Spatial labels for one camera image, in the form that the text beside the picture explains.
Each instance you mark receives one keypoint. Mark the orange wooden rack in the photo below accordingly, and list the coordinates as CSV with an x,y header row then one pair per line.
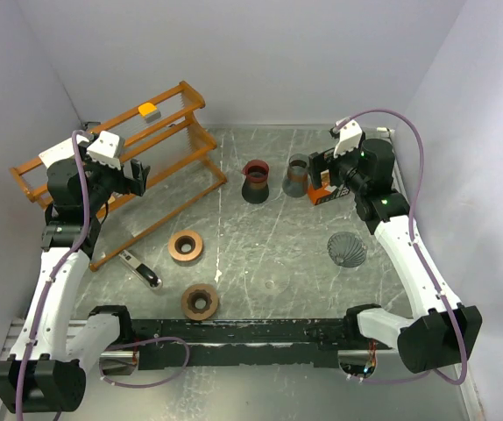
x,y
176,140

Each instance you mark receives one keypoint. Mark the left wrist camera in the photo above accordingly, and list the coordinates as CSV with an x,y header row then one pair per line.
x,y
106,149

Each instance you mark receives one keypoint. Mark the clear glass ribbed dripper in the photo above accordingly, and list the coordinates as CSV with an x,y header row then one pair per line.
x,y
346,250

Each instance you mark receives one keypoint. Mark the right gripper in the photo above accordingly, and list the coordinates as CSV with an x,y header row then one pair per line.
x,y
320,161

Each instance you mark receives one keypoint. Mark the silver black coffee scoop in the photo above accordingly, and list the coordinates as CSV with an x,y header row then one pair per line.
x,y
141,270

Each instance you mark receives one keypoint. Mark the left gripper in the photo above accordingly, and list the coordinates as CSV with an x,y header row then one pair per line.
x,y
124,184

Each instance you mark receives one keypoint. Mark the orange coffee filter box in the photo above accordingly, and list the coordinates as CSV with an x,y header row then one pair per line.
x,y
327,192

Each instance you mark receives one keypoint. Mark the grey glass carafe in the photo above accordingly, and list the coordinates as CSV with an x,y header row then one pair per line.
x,y
295,182

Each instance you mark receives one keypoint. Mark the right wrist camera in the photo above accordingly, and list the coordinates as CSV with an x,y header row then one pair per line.
x,y
348,134

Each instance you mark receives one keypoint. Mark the white flat box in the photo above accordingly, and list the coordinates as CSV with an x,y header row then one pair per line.
x,y
59,152

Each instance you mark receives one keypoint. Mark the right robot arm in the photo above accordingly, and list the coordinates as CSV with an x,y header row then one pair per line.
x,y
441,331

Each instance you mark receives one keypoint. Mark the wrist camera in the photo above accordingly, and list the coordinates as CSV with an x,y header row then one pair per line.
x,y
348,134
106,149

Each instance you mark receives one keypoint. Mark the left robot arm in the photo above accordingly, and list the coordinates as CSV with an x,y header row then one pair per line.
x,y
45,370

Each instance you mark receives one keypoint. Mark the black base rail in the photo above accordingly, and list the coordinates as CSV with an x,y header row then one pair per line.
x,y
318,342

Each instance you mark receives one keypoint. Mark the dark glass carafe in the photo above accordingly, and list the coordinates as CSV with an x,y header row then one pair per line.
x,y
255,188

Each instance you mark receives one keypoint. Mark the clear glass lid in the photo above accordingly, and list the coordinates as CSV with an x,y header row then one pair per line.
x,y
273,277

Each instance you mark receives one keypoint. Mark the orange grey small box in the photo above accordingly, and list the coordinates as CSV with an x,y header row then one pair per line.
x,y
149,112

